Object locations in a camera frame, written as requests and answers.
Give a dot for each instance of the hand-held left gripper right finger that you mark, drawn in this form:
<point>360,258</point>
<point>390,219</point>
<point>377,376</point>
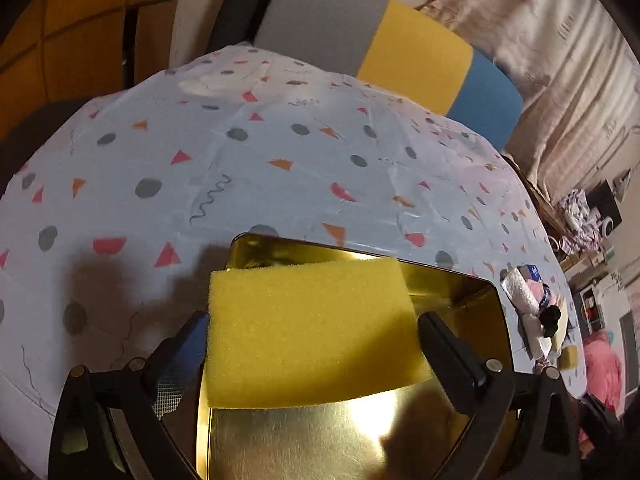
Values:
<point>442,355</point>

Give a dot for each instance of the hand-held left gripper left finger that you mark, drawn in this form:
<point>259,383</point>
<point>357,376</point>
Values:
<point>182,360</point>

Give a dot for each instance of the beige burlap cloth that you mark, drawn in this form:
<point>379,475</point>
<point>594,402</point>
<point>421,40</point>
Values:
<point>564,317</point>

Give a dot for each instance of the gold metal tray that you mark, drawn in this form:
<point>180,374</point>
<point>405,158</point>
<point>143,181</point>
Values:
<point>325,440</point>

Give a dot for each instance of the white sponge block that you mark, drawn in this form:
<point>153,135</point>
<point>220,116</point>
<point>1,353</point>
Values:
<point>520,292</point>

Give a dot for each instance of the black beaded hairpiece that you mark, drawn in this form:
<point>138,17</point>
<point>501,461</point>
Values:
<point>551,321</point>

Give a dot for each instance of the pink yarn skein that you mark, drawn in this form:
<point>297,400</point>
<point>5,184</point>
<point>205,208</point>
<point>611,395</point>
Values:
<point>537,291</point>

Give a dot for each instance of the small blue box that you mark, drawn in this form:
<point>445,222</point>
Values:
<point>532,272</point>

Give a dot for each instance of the small yellow sponge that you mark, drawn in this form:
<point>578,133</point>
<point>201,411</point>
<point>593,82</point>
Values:
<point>570,358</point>

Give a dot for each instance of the white cabinet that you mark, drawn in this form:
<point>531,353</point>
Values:
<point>605,290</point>

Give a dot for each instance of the wooden desk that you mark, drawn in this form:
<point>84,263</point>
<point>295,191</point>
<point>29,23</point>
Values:
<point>542,205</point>

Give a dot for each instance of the patterned clothes pile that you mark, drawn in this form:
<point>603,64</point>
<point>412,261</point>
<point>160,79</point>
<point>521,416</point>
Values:
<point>577,220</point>

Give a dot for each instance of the patterned light blue tablecloth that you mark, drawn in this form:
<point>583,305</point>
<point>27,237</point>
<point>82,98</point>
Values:
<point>250,170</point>

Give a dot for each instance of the small white fan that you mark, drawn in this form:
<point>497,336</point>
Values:
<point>606,225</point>

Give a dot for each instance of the black monitor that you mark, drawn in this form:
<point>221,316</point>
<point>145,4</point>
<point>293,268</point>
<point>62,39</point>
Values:
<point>607,200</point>

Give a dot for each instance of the grey yellow blue chair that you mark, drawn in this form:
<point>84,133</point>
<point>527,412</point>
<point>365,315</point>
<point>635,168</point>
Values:
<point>415,45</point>

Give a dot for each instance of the beige curtain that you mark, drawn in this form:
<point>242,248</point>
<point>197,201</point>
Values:
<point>550,60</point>

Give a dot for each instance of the wooden cabinet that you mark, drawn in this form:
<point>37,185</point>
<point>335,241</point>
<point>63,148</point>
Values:
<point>75,10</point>

